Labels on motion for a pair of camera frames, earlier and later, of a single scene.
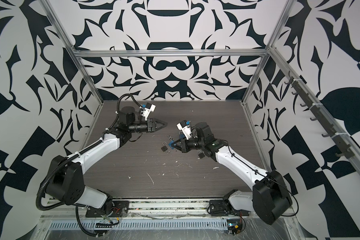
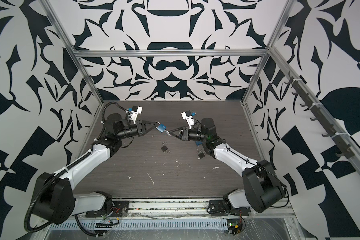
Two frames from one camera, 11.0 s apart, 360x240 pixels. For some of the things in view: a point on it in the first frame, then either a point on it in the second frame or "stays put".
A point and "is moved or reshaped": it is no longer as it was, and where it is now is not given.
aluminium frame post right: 259,71 stays put
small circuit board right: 234,226 stays put
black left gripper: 151,126 to 141,127
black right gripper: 185,146 to 185,134
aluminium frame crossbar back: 172,53 stays put
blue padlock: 170,145 is moved or reshaped
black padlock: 201,155 stays put
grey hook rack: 340,139 stays put
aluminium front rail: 172,210 stays put
